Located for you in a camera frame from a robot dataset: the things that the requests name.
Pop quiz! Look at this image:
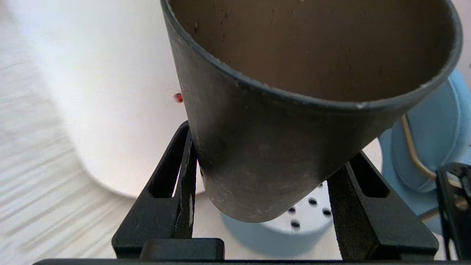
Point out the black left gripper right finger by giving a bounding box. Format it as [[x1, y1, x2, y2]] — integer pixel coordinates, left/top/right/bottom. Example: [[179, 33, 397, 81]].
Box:
[[327, 151, 439, 260]]

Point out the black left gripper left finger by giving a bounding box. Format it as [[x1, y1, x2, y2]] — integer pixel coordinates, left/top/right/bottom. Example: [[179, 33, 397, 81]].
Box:
[[112, 120, 199, 259]]

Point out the dark tapered cup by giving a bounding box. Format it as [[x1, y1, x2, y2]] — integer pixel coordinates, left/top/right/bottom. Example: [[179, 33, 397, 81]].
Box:
[[160, 0, 463, 223]]

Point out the teal bench empty seat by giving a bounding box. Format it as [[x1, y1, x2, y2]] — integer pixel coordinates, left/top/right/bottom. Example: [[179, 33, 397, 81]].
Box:
[[378, 69, 471, 236]]

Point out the large tea dispenser white base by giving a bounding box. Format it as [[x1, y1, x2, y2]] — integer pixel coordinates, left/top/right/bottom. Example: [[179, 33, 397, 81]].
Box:
[[7, 0, 207, 199]]

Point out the black camera cable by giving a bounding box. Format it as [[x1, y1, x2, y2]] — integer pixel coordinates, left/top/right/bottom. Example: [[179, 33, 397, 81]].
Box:
[[436, 162, 471, 260]]

